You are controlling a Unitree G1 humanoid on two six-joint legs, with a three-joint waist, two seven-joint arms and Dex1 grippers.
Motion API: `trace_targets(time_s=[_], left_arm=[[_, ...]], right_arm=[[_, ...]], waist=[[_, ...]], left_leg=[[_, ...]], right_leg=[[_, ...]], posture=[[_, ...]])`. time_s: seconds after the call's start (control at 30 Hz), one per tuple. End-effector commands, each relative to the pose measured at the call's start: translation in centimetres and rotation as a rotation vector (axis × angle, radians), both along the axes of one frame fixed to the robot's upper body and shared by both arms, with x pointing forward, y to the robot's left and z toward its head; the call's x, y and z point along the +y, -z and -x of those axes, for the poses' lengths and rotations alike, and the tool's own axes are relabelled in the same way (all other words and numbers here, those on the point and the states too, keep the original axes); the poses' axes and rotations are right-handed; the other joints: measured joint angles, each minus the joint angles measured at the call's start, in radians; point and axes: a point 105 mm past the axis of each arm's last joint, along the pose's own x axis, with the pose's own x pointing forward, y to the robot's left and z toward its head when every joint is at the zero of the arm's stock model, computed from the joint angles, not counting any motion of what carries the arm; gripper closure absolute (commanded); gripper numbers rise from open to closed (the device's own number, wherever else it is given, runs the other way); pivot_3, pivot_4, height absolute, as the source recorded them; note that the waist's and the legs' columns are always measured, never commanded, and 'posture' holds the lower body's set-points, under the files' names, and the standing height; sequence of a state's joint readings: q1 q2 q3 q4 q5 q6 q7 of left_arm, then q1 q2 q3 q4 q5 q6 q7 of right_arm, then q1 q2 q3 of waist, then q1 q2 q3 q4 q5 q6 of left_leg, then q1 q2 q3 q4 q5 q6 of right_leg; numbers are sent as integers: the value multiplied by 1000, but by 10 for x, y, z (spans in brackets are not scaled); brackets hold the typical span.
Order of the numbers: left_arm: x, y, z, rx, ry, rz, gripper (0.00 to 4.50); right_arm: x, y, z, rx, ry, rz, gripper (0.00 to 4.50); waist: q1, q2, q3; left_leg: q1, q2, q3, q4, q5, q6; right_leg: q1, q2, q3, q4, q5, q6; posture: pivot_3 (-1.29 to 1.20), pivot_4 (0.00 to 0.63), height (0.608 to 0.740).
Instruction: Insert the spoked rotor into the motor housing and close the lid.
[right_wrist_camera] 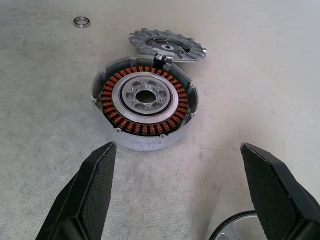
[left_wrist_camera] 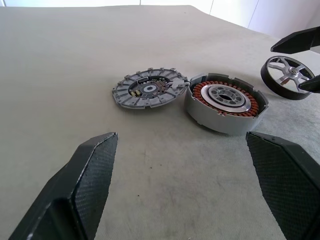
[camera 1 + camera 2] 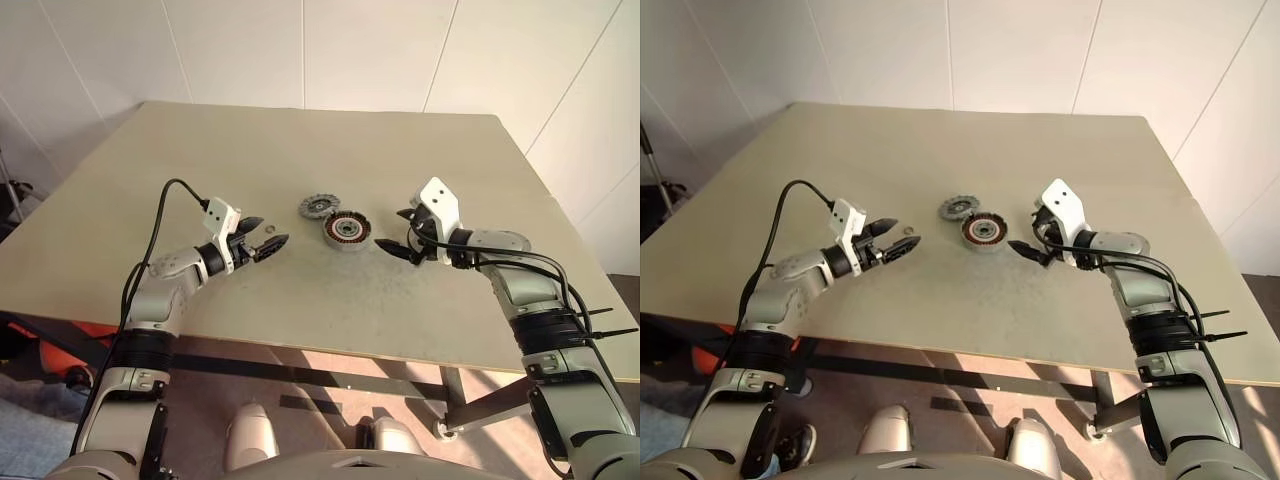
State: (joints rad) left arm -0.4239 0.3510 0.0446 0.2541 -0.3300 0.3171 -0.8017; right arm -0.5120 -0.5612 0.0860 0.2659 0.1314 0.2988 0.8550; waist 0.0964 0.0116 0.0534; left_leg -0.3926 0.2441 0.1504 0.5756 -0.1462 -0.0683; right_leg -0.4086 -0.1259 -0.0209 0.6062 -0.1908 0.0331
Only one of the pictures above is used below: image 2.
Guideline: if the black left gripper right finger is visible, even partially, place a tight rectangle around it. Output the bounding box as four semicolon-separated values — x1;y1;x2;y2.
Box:
245;130;320;240

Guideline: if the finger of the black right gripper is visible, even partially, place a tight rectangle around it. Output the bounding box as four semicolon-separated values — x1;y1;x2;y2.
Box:
298;74;320;95
270;25;320;55

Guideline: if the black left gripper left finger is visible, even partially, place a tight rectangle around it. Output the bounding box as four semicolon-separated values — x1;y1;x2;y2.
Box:
8;131;119;240

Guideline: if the black rotor ring with silver spokes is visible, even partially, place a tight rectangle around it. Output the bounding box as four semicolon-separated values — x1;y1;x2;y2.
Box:
260;55;317;102

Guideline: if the grey motor housing with copper windings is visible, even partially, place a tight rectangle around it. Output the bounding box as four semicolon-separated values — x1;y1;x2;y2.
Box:
183;72;270;137

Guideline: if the grey motor cover with circuit board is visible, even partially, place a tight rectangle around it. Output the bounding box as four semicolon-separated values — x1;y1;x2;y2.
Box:
111;66;189;110

